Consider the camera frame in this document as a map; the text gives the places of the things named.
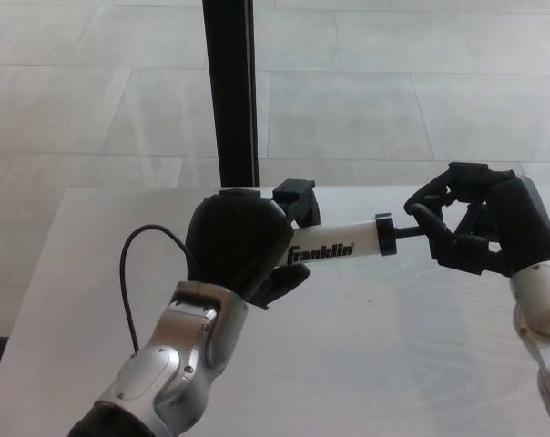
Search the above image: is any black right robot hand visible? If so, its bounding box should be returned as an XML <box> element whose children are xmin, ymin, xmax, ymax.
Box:
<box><xmin>404</xmin><ymin>161</ymin><xmax>550</xmax><ymax>279</ymax></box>

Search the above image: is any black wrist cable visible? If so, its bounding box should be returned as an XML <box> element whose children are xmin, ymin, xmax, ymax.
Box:
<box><xmin>119</xmin><ymin>224</ymin><xmax>197</xmax><ymax>354</ymax></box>

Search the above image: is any black vertical frame post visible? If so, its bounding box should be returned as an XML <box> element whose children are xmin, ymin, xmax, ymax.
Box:
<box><xmin>201</xmin><ymin>0</ymin><xmax>261</xmax><ymax>189</ymax></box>

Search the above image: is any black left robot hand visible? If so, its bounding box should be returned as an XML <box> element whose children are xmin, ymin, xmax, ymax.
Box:
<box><xmin>185</xmin><ymin>178</ymin><xmax>322</xmax><ymax>310</ymax></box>

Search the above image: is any white Franklin air pump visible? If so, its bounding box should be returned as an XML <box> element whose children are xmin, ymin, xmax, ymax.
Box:
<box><xmin>283</xmin><ymin>211</ymin><xmax>433</xmax><ymax>269</ymax></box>

